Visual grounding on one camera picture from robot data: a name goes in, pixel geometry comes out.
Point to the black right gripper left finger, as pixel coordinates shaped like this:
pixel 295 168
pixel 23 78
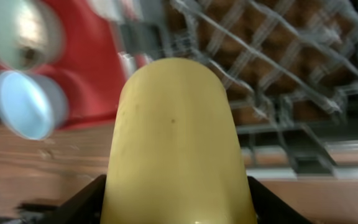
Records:
pixel 82 208

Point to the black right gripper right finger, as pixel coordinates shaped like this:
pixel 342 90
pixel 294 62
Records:
pixel 270 209

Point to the yellow plastic cup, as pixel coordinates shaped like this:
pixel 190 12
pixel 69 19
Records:
pixel 175 155

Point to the green bowl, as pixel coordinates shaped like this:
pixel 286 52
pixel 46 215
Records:
pixel 31 34

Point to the grey dishwasher rack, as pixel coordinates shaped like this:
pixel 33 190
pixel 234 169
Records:
pixel 289 68

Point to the light blue bowl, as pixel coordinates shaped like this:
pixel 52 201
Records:
pixel 31 106

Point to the red plastic tray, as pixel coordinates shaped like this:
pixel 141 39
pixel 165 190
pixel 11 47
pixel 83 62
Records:
pixel 91 68

